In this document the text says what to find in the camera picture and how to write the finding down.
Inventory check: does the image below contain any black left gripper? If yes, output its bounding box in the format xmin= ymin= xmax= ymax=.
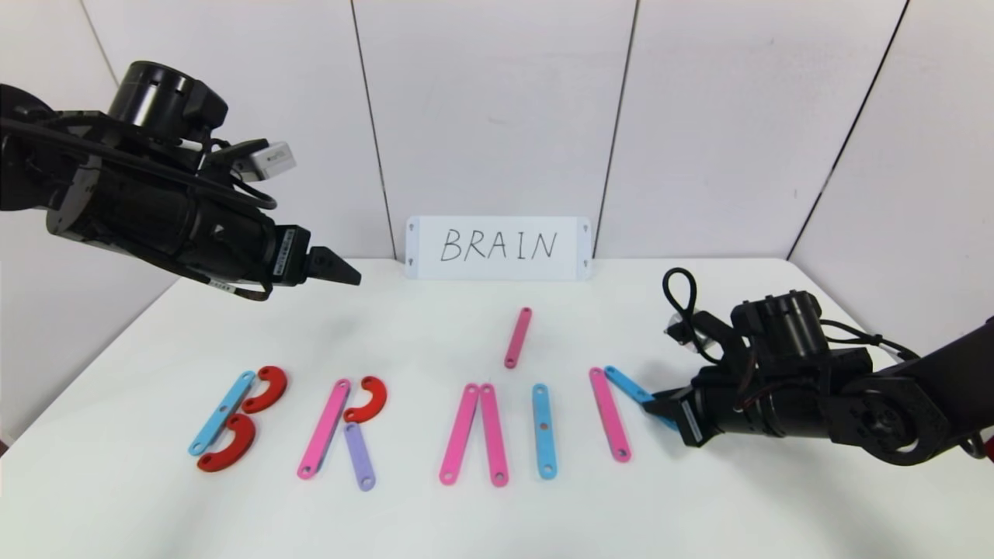
xmin=186 ymin=189 xmax=362 ymax=291

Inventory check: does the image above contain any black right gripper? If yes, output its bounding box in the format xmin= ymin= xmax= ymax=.
xmin=641 ymin=370 xmax=770 ymax=449

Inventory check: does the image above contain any short blue bar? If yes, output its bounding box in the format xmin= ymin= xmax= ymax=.
xmin=604 ymin=366 xmax=679 ymax=431

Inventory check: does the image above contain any short pink bar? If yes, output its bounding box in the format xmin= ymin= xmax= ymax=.
xmin=589 ymin=367 xmax=631 ymax=464

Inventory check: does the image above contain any small red C piece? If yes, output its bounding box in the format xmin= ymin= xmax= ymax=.
xmin=342 ymin=376 xmax=388 ymax=425

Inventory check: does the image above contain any dark pink bar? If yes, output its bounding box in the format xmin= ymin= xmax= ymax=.
xmin=504 ymin=307 xmax=533 ymax=369

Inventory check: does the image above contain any long pink bar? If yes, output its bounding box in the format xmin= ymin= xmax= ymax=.
xmin=297 ymin=378 xmax=352 ymax=481
xmin=479 ymin=383 xmax=510 ymax=488
xmin=439 ymin=383 xmax=480 ymax=487

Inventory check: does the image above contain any short purple bar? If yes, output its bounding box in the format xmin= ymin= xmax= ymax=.
xmin=343 ymin=422 xmax=377 ymax=492

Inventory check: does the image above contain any white BRAIN sign card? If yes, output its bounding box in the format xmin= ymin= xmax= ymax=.
xmin=405 ymin=215 xmax=593 ymax=280

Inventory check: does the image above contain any blue bar with orange underside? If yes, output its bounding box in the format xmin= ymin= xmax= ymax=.
xmin=532 ymin=384 xmax=558 ymax=481

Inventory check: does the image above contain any large red C piece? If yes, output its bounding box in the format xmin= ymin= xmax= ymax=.
xmin=196 ymin=413 xmax=257 ymax=474
xmin=241 ymin=365 xmax=288 ymax=414

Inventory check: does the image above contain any long light blue bar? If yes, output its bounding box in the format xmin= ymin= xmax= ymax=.
xmin=187 ymin=370 xmax=257 ymax=457

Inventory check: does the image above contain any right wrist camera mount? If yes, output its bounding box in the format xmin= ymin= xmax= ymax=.
xmin=666 ymin=309 xmax=732 ymax=366

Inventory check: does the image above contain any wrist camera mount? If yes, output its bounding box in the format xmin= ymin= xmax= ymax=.
xmin=666 ymin=309 xmax=732 ymax=366
xmin=229 ymin=140 xmax=297 ymax=184

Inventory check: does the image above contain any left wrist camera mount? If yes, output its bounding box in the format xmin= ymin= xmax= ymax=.
xmin=229 ymin=140 xmax=297 ymax=184

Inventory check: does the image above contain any black right arm cable loop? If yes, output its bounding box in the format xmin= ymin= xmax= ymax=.
xmin=662 ymin=268 xmax=700 ymax=344

